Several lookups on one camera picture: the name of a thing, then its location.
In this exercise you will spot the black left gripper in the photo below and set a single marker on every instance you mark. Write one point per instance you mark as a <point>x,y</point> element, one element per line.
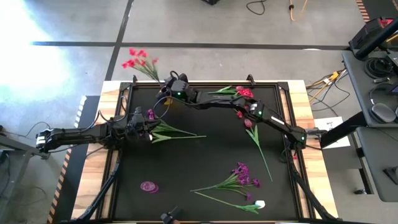
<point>136,123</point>

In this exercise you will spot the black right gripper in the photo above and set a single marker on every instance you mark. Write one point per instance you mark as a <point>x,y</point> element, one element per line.
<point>180,88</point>

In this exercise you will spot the small purple flower bunch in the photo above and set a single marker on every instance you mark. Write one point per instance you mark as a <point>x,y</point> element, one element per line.
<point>163,126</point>

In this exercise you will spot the red artificial flower bunch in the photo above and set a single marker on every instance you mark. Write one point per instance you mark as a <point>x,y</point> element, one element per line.
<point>141,62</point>

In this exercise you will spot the purple ribbed glass vase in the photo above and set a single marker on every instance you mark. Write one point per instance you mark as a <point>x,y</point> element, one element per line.
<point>148,186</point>

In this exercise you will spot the pink artificial tulip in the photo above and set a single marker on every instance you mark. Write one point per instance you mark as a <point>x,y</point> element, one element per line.
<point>224,91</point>
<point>247,123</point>

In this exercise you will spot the small red flower spray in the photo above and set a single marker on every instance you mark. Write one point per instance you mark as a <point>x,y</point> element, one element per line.
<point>247,93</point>

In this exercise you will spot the large purple flower bunch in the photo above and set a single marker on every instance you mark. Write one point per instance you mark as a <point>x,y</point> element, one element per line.
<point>242,177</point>

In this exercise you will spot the white artificial tulip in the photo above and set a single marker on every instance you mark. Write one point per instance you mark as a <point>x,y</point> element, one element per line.
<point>260,204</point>

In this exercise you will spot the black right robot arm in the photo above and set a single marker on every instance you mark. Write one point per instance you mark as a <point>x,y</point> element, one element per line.
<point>280,123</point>

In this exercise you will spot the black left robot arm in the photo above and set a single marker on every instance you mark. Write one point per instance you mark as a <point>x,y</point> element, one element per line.
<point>77,135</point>

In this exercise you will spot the yellow glass vase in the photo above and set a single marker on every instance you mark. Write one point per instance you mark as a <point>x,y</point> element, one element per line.
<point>168,101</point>

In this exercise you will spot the black table mat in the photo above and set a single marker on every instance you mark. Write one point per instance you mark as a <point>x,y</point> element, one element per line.
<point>202,155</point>

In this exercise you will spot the grey metal stand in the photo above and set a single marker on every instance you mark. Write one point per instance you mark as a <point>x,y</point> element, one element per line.
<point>15,146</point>

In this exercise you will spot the white paper sheet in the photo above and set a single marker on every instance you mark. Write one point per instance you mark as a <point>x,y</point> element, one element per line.
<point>329,124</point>

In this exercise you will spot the black support beam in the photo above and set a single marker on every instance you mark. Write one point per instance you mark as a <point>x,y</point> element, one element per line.
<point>376,41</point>
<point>342,130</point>

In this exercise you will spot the grey desk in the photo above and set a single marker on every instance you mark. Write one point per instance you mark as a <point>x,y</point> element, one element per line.
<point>379,161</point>
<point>357,93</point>

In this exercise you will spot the black and red box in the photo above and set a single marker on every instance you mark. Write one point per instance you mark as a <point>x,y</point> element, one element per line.
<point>367,29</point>

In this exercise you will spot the grey headphones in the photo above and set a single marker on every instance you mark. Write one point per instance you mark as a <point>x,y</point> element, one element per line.
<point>383,112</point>

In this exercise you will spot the black table-level camera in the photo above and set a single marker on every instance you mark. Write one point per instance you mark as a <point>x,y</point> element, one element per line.
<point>169,217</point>

